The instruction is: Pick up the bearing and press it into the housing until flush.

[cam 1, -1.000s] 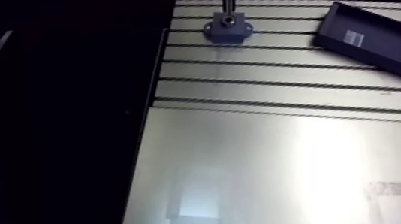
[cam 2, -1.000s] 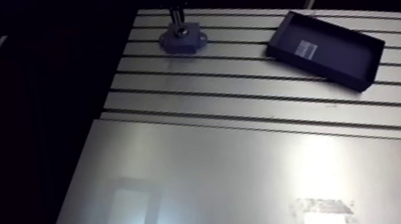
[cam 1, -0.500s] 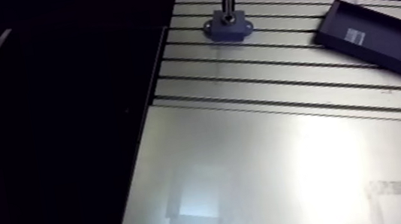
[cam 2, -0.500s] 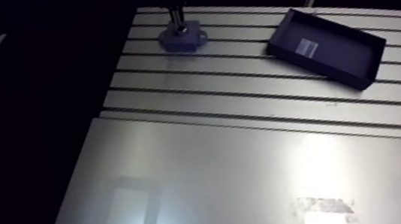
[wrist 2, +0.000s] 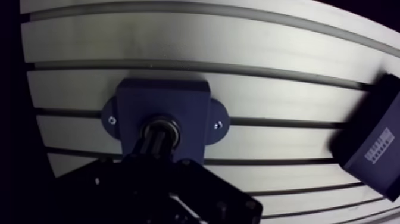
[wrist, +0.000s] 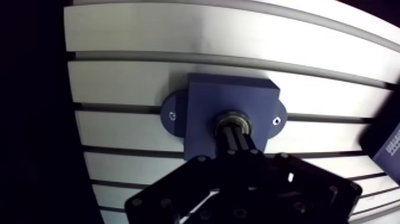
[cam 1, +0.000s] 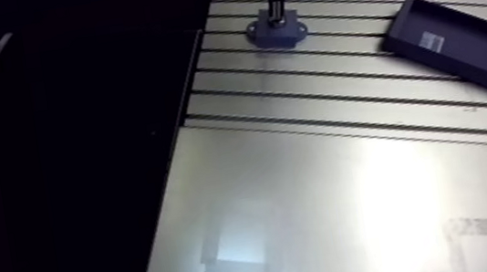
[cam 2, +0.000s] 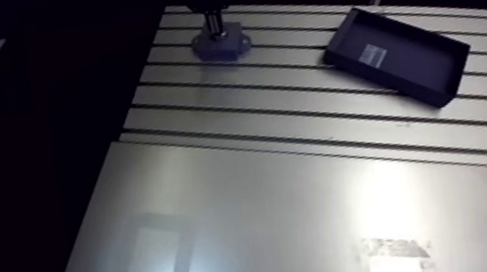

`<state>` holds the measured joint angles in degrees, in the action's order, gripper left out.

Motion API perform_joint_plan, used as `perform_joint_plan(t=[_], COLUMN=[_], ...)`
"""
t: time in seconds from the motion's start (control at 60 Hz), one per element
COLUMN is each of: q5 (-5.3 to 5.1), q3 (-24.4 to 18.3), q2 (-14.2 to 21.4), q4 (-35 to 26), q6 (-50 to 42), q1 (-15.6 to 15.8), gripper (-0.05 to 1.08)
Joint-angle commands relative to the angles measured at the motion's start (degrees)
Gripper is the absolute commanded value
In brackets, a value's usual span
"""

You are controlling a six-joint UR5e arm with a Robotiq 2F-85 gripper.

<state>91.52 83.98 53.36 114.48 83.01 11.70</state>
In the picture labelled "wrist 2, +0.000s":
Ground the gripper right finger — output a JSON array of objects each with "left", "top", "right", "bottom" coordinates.
[{"left": 157, "top": 129, "right": 264, "bottom": 224}]

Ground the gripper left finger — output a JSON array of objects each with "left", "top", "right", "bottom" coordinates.
[{"left": 46, "top": 125, "right": 188, "bottom": 224}]

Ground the steel bearing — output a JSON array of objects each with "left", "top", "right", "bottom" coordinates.
[{"left": 140, "top": 115, "right": 182, "bottom": 151}]

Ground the dark blue-grey housing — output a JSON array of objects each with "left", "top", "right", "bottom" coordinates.
[{"left": 100, "top": 78, "right": 232, "bottom": 165}]

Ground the dark blue-grey tray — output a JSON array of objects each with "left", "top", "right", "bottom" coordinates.
[{"left": 329, "top": 73, "right": 400, "bottom": 203}]

